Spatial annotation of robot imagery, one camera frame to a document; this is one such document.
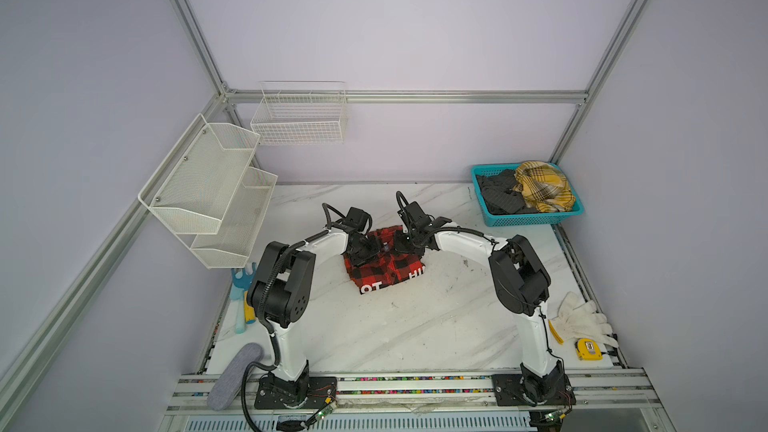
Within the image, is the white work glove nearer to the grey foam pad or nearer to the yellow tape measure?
the yellow tape measure

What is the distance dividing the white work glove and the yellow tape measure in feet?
0.06

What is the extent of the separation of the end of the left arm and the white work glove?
58 centimetres

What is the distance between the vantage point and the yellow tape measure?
0.80m

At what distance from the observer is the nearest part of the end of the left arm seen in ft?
2.67

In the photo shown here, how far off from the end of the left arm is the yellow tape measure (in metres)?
0.63

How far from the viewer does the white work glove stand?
2.76ft
